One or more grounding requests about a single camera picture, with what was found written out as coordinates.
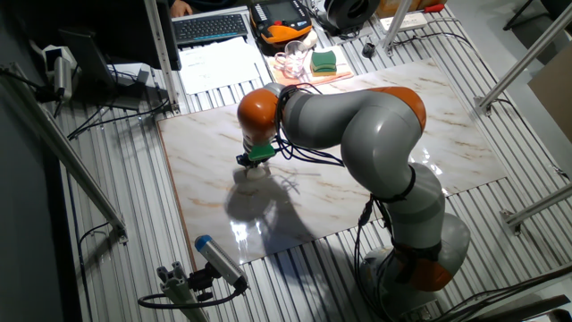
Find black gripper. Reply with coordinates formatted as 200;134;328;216
235;154;265;171

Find white sponge block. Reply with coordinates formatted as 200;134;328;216
245;165;270;182

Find green and yellow sponge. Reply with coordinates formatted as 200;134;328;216
309;49;339;77

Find person's bare hand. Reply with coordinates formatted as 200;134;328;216
168;0;192;18

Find marble pattern board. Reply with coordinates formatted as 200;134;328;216
156;56;509;272

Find white paper sheet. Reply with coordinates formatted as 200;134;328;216
177;36;263;96

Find clear glass jug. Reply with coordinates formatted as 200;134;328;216
273;39;310;81

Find orange and white cloth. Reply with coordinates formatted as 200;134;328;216
267;44;355;87

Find orange and black teach pendant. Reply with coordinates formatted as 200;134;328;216
248;0;314;46

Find white rounded object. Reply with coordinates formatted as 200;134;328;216
298;30;319;49

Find black computer keyboard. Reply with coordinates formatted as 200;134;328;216
172;13;249;47

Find short aluminium profile stub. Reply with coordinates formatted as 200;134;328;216
156;261;211;322

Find black round reel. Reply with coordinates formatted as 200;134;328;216
322;0;382;37

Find long slanted aluminium beam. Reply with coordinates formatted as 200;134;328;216
0;62;129;245

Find black monitor stand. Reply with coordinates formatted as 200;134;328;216
57;27;157;112

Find brown cardboard box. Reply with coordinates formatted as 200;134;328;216
374;0;448;19

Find white power strip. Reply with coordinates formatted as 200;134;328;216
379;12;429;32

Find black computer monitor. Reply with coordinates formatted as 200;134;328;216
26;0;182;72

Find black flat bar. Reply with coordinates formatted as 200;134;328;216
464;293;572;322

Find brown cardboard panel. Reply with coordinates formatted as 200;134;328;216
526;42;572;144

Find black office chair base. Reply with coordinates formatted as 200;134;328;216
502;0;572;32

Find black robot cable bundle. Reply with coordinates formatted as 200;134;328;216
273;82;403;322

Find silver camera with blue cap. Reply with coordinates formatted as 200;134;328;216
194;234;249;292

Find black camera clamp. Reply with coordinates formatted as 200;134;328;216
187;263;220;303

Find black monitor cables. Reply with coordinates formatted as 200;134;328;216
66;96;171;140

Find aluminium frame post by monitor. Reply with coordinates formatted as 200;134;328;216
142;0;181;113

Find black camera cable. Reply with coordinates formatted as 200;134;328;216
137;285;247;310

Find thin black hanging cable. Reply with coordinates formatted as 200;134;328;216
78;221;111;322

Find aluminium frame post by power strip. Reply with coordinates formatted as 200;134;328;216
380;0;413;57

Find silver camera on white mount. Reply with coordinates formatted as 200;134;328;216
42;44;76;102

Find low aluminium beam with bracket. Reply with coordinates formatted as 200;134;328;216
499;182;572;237

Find slanted aluminium beam with bracket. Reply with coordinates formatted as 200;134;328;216
473;2;572;117

